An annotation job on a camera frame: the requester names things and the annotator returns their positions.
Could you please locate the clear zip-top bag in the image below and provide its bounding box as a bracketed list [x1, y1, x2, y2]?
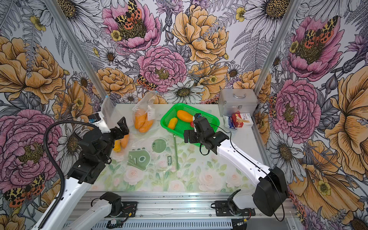
[133, 92, 157, 122]
[101, 95, 130, 163]

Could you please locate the yellow wrinkled mango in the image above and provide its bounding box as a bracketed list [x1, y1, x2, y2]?
[167, 117, 178, 130]

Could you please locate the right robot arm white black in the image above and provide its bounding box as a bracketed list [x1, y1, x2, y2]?
[184, 114, 288, 217]

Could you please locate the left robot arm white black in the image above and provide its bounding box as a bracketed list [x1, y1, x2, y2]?
[33, 113, 129, 230]

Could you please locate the pile of clear zip bags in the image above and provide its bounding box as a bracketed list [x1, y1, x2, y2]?
[127, 135, 178, 173]

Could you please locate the blue white small packet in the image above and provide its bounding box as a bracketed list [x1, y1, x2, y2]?
[223, 116, 235, 129]

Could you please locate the green plastic basket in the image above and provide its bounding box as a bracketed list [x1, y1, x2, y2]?
[160, 103, 220, 139]

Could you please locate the red white snack box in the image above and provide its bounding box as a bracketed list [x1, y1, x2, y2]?
[232, 112, 254, 128]

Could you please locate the silver metal case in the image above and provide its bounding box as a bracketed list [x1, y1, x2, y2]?
[218, 89, 258, 116]

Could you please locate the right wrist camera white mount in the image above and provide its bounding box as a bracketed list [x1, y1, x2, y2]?
[194, 113, 202, 120]

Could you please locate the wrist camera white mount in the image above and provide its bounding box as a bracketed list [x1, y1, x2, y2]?
[88, 112, 110, 133]
[194, 113, 202, 120]

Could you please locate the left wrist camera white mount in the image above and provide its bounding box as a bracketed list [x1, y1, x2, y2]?
[88, 112, 110, 133]

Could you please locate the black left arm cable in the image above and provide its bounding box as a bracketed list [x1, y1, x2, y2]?
[37, 120, 100, 230]

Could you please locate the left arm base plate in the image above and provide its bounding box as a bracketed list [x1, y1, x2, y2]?
[106, 201, 138, 218]

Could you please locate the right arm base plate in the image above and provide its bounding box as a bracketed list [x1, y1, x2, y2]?
[210, 200, 255, 218]

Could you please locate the aluminium front rail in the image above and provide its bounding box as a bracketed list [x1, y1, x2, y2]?
[48, 191, 300, 222]

